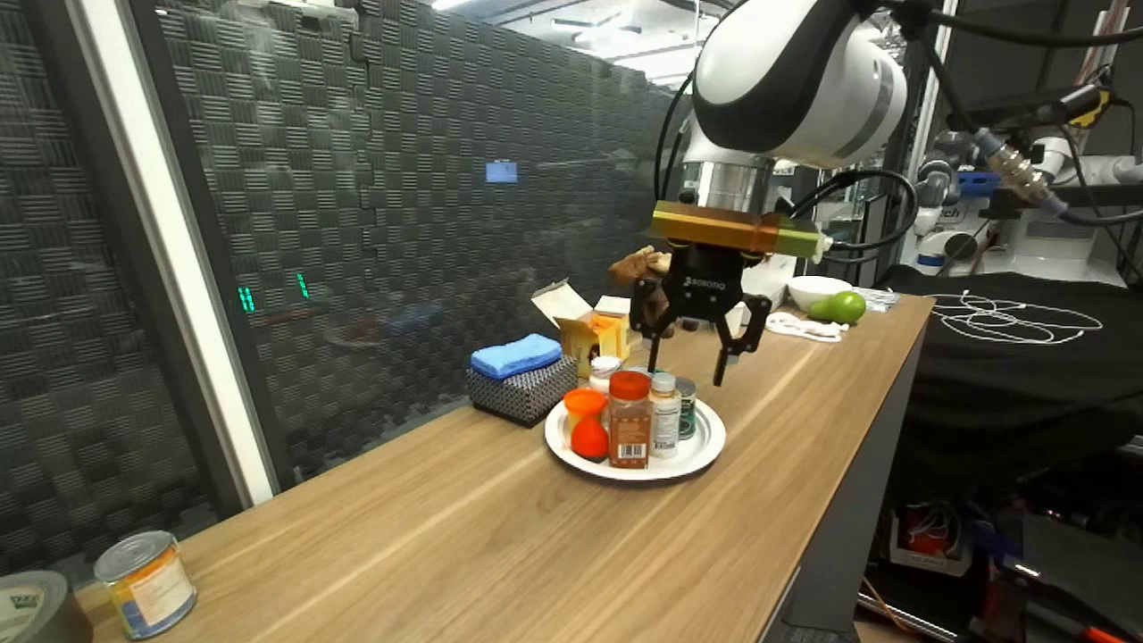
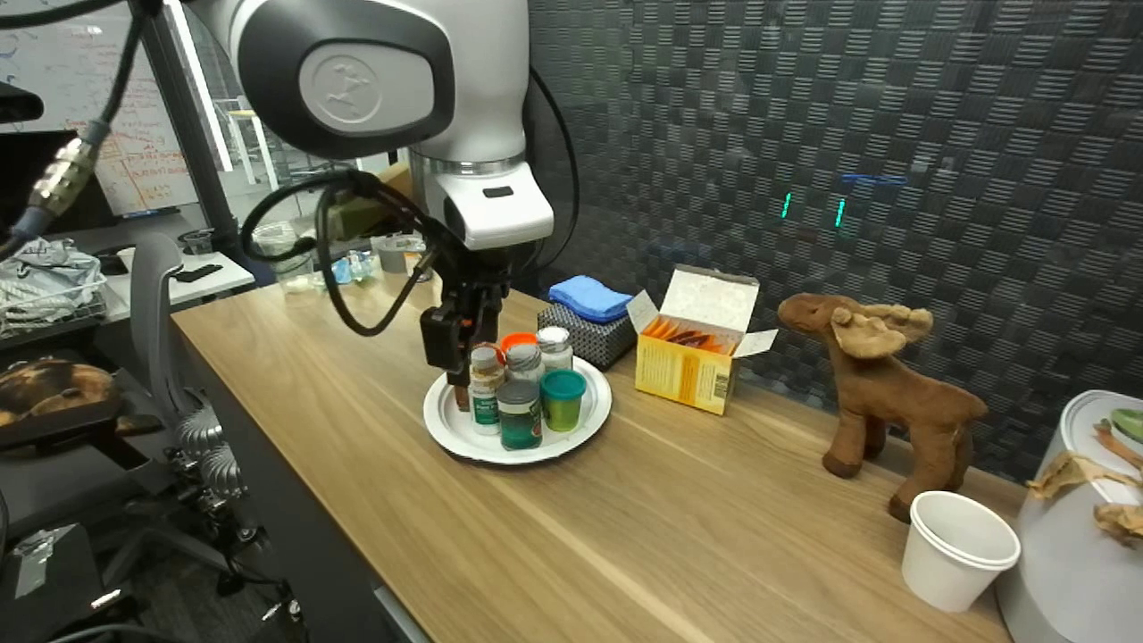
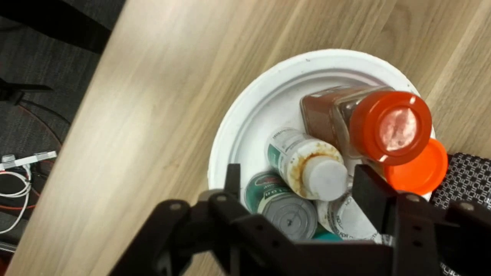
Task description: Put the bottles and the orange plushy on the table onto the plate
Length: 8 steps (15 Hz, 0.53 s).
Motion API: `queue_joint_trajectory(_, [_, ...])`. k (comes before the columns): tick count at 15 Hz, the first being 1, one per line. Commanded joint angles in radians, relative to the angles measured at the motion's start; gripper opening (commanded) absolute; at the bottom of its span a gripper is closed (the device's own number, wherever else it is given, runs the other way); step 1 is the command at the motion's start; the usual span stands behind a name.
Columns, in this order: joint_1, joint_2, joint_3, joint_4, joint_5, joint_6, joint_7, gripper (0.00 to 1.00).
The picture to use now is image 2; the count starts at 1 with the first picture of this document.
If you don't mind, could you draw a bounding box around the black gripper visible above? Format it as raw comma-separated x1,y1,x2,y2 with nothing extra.
417,244,520,413

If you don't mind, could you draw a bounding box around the green tin can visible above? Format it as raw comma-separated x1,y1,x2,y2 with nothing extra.
495,395,549,454

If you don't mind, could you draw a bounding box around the teal lid dough tub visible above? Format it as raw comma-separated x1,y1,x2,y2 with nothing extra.
540,369,590,431

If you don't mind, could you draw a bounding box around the white paper plate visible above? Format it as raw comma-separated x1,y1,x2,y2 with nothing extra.
423,352,618,469

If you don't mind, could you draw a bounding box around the gray foam block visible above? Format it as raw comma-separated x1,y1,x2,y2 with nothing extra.
536,301,641,372

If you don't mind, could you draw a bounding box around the blue folded cloth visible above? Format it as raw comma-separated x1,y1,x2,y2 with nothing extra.
547,270,637,326

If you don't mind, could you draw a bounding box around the clear plastic bag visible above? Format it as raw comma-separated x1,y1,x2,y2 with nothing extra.
284,247,385,297

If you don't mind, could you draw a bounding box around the open yellow cardboard box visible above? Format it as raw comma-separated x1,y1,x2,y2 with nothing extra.
626,263,782,416

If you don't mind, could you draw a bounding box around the black metal stand pole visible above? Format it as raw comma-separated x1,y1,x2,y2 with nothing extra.
137,0,247,260

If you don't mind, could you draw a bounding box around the brown moose plush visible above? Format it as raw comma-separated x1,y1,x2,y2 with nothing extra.
775,290,994,526

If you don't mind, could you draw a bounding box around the brown patterned cushion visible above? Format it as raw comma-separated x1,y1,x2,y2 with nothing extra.
0,352,122,431

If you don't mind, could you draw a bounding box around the pile of gray clothes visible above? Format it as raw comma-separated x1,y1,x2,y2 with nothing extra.
0,235,111,336

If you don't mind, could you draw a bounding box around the white paper cup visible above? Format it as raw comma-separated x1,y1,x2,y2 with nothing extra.
901,490,1024,616

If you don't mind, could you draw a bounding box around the large white bucket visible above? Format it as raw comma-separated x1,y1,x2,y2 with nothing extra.
996,386,1143,643

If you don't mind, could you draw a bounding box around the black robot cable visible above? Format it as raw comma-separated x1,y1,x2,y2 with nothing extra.
241,169,462,339

